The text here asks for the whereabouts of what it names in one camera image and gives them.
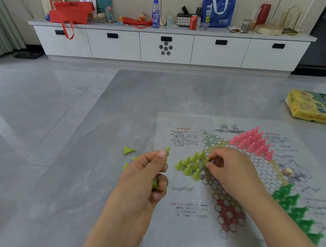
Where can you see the person's right forearm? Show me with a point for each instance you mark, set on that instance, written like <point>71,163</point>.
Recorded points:
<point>272,224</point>

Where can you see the red fabric tote bag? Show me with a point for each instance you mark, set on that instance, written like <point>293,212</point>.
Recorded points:
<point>70,14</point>

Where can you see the cluster of dark green pawns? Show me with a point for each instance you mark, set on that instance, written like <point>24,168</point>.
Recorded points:
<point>294,209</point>

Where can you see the person's left thumb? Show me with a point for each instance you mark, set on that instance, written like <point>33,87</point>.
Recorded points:
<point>155,158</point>

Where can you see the small clear drink bottle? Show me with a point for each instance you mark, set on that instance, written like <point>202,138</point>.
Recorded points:
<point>110,15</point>

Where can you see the person's right hand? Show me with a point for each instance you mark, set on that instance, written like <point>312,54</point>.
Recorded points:
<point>238,171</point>

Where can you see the checkered tissue box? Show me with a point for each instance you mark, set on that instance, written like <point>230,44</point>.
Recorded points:
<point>184,20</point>

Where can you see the clear drinking glass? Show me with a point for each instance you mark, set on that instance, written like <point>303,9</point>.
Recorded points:
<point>246,26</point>

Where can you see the clear glass bottle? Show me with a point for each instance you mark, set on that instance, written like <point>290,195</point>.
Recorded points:
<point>169,20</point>

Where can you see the red soda can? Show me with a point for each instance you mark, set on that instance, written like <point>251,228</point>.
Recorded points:
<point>193,23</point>

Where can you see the white low tv cabinet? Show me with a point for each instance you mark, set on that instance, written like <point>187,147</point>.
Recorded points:
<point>167,46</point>

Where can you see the transparent printed game board sheet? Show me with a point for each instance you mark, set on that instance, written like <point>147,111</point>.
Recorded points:
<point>191,202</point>

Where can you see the black cabinet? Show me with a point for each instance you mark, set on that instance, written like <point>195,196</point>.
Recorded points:
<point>323,44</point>

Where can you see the cluster of pink pawns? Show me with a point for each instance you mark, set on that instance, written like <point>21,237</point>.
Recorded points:
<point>252,143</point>

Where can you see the person's right thumb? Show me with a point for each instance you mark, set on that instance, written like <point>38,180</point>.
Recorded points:
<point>213,169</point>

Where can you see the red glossy vase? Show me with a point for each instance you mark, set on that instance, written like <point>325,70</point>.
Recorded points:
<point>264,14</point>

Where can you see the open snack packet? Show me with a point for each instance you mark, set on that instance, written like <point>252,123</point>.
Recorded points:
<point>235,29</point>

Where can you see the teal gift box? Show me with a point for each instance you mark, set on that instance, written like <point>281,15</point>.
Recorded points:
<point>104,1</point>

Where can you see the black floor scale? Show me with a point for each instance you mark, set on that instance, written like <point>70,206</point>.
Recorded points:
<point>27,55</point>

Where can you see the blue shopping bag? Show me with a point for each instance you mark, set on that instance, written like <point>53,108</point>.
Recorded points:
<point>218,12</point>

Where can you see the black remote control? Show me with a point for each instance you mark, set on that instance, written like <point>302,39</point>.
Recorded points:
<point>185,9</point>

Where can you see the cluster of yellow-green pawns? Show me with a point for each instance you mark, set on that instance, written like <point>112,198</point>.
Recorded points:
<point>191,166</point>

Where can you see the small beige cup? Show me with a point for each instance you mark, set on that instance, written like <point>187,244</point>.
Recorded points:
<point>162,21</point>

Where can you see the person's left hand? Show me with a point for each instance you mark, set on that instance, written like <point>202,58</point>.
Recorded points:
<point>135,185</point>

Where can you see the person's left forearm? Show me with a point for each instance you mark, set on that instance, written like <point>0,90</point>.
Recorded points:
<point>115,241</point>

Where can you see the round wooden box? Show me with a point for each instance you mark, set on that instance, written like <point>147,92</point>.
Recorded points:
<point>269,30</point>

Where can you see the yellow-green cone game piece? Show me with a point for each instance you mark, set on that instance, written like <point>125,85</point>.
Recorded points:
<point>135,158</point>
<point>125,166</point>
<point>128,150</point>
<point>206,163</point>
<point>155,184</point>
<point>167,152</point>

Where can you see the blue label water bottle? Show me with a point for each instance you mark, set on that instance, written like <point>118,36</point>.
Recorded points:
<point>155,15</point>

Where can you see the small cream die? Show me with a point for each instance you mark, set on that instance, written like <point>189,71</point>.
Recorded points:
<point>288,171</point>

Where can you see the yellow and green game box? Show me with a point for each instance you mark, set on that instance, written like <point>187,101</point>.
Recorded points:
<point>312,106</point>

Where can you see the flat red bag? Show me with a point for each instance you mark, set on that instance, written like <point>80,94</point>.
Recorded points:
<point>134,21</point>

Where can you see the cream and red gift box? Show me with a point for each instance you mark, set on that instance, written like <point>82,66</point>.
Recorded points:
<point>50,3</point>

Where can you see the small cartoon figurine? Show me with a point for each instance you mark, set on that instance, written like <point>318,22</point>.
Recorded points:
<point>141,17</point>

